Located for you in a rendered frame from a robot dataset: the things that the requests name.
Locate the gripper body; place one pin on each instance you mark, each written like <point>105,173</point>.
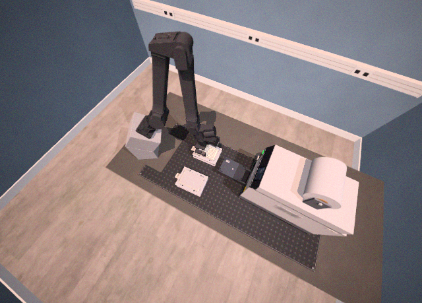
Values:
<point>197,147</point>

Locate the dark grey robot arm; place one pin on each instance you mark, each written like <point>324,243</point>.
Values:
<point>163,47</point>

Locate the white roll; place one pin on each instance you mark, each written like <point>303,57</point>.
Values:
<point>326,180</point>

